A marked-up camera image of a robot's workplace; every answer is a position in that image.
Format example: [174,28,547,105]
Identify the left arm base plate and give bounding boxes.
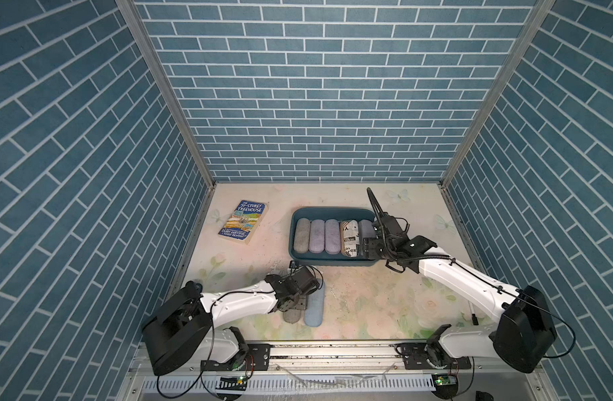
[201,344,271,372]

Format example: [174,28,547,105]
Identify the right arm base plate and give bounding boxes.
[394,342,472,371]

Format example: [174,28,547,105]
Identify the black marker pen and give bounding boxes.
[468,302,479,326]

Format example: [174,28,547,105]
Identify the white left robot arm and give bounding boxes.
[142,266,324,376]

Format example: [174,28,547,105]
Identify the aluminium front rail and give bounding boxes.
[128,340,533,374]

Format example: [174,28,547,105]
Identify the dark grey glasses case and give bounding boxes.
[282,309,302,324]

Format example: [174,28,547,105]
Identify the newspaper print glasses case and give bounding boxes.
[340,220,360,258]

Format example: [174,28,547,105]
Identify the teal plastic storage bin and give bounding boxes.
[288,207,376,267]

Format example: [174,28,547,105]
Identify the colourful paperback book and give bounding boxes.
[218,200,268,244]

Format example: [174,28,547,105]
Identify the light blue glasses case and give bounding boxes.
[304,280,326,327]

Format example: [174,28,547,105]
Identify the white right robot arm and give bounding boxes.
[362,213,557,374]

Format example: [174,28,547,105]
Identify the lavender fabric glasses case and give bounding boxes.
[309,219,326,254]

